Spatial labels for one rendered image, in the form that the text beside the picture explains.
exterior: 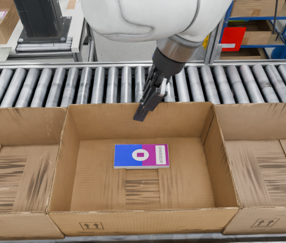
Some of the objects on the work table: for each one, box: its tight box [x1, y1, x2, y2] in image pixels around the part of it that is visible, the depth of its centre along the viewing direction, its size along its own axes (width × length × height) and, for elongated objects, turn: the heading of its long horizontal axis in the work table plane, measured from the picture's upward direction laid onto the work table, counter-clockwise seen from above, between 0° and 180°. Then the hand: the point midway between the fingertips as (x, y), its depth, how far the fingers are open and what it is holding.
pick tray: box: [0, 0, 20, 45], centre depth 150 cm, size 28×38×10 cm
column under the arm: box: [13, 0, 72, 44], centre depth 138 cm, size 26×26×33 cm
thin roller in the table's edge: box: [16, 46, 71, 51], centre depth 141 cm, size 2×28×2 cm, turn 93°
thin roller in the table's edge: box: [18, 43, 71, 47], centre depth 143 cm, size 2×28×2 cm, turn 93°
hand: (141, 110), depth 73 cm, fingers closed
